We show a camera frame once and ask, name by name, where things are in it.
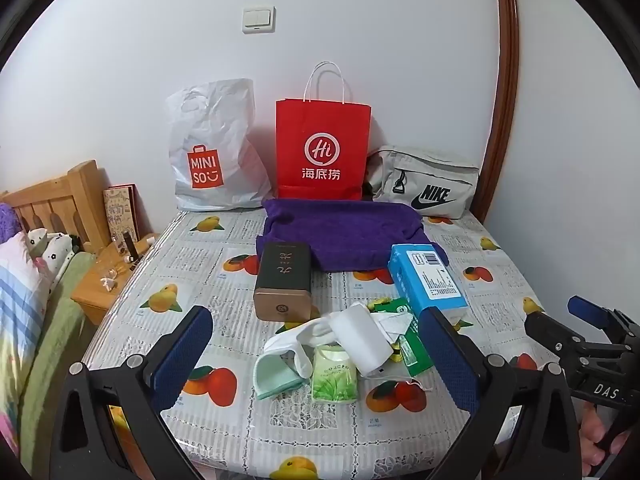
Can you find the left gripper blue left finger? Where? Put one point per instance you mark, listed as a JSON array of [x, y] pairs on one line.
[[175, 355]]

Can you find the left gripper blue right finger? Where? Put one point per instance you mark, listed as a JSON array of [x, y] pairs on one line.
[[447, 351]]

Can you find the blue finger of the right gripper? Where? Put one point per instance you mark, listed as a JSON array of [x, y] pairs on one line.
[[552, 335], [596, 316]]

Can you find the green sachet packet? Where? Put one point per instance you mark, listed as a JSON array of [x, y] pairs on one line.
[[411, 348]]

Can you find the white cotton glove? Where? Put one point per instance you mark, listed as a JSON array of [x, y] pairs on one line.
[[317, 332]]

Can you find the person's right hand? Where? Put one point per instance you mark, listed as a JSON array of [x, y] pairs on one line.
[[592, 431]]

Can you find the blue tissue pack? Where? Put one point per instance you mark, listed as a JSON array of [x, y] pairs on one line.
[[423, 279]]

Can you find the wooden nightstand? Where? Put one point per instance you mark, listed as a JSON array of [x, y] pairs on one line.
[[98, 290]]

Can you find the green blanket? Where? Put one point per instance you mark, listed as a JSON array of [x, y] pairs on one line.
[[64, 339]]

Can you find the dark green tea box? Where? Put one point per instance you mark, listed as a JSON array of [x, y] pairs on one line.
[[283, 285]]

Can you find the patterned book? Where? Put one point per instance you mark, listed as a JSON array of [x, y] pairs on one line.
[[121, 213]]

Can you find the spotted plush toy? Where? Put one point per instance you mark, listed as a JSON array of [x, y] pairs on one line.
[[54, 249]]

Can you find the striped pastel bedding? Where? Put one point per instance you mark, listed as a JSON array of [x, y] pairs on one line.
[[25, 282]]

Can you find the grey Nike waist bag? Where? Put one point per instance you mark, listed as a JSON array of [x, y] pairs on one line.
[[431, 183]]

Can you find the purple fluffy towel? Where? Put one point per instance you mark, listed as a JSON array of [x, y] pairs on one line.
[[342, 235]]

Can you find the wooden bed headboard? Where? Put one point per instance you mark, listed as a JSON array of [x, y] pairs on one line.
[[72, 204]]

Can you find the white Miniso plastic bag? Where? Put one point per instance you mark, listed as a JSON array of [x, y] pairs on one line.
[[214, 164]]

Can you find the purple plush toy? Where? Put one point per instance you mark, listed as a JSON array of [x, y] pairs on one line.
[[10, 224]]

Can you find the red Haidilao paper bag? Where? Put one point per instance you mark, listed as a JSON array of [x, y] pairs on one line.
[[321, 147]]

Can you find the brown wooden door frame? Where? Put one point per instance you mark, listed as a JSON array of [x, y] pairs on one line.
[[504, 107]]

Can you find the white wall light switch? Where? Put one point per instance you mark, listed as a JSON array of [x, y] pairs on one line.
[[258, 19]]

